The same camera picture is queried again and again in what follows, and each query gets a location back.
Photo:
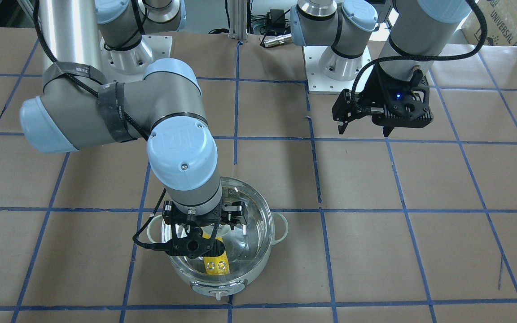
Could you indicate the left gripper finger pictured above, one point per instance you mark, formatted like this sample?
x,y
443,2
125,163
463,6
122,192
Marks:
x,y
387,130
345,110

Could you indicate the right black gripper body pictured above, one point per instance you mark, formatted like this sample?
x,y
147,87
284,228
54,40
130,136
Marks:
x,y
237,212

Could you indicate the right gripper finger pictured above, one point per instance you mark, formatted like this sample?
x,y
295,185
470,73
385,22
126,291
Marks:
x,y
235,214

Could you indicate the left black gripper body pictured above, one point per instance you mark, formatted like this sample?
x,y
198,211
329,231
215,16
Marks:
x,y
374,87

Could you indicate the glass pot lid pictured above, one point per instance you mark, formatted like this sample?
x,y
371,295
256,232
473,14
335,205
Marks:
x,y
247,255

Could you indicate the yellow corn cob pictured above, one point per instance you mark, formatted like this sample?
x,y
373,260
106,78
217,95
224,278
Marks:
x,y
216,265

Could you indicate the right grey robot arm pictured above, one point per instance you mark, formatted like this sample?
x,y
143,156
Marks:
x,y
102,84

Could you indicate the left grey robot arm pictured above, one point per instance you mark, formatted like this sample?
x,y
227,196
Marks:
x,y
416,39

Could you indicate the cardboard box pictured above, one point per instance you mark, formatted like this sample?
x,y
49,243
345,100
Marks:
x,y
501,20

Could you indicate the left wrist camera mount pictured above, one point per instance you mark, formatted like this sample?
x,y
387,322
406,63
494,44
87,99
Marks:
x,y
404,105

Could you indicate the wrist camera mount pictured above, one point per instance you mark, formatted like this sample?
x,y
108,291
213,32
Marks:
x,y
404,105
191,244

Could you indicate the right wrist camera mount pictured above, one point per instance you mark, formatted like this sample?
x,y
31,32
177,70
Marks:
x,y
191,244

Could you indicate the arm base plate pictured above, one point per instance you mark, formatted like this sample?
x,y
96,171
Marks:
x,y
159,45
327,72

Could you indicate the aluminium frame post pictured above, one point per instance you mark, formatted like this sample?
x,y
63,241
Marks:
x,y
238,14

